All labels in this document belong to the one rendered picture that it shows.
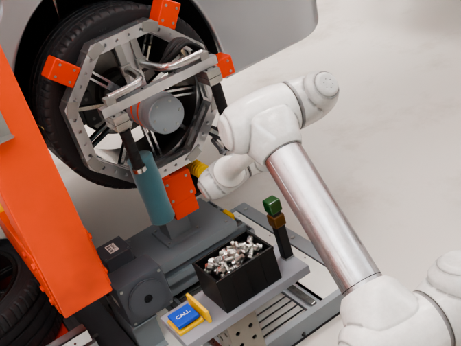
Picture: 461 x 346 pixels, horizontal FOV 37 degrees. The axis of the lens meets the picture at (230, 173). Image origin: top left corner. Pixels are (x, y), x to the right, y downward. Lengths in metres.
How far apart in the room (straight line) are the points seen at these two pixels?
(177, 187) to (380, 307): 1.18
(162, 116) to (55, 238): 0.55
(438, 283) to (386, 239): 1.27
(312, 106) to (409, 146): 1.76
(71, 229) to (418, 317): 0.97
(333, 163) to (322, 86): 1.74
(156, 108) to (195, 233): 0.72
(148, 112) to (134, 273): 0.54
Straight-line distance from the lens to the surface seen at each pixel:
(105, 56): 2.56
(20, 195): 1.90
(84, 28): 2.34
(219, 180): 2.17
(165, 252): 2.72
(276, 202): 1.97
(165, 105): 2.23
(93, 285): 2.07
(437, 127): 3.56
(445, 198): 3.02
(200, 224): 2.81
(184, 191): 2.52
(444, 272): 1.58
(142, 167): 2.16
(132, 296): 2.33
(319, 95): 1.69
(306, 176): 1.61
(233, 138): 1.65
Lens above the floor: 1.69
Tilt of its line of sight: 28 degrees down
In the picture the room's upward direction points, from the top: 18 degrees counter-clockwise
